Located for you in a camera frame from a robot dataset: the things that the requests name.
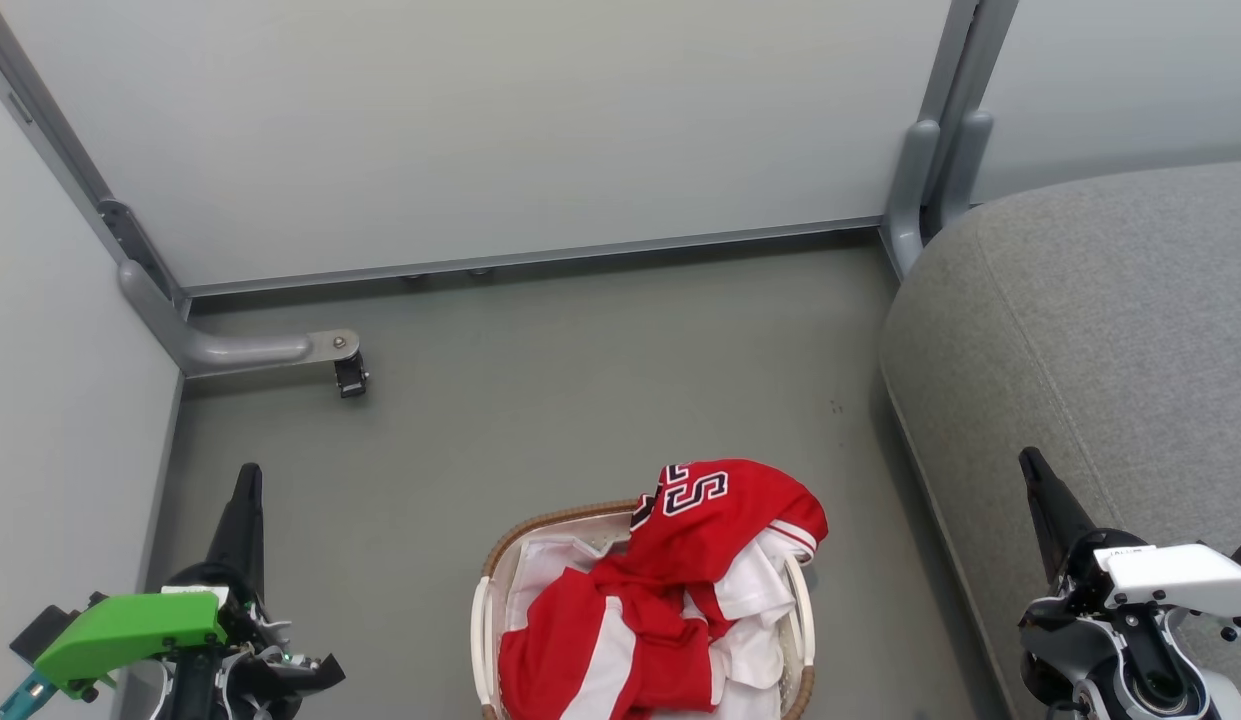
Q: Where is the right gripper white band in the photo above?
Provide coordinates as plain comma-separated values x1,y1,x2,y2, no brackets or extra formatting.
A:
1018,446,1241,643

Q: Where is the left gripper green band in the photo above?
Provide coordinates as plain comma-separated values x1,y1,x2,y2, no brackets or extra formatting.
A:
35,462,346,720

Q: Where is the red white sports jersey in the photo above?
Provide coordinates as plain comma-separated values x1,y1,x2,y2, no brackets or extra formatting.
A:
498,459,829,720

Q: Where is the grey fabric sofa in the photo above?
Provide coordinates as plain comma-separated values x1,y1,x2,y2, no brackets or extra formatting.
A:
878,160,1241,720

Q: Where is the grey partition foot bar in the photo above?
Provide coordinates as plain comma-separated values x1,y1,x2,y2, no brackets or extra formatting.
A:
118,260,362,379

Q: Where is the cream laundry basket brown rim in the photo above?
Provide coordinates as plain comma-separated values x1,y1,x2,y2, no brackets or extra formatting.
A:
470,500,817,720

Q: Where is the grey partition foot bracket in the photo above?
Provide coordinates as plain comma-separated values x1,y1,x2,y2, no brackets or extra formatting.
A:
883,119,942,279
937,109,994,236

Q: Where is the grey partition frame rail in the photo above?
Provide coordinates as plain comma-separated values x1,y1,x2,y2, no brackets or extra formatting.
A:
184,215,887,298

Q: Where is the grey partition frame post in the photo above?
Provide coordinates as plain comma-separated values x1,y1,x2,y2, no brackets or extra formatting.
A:
915,0,1021,216
0,0,193,323

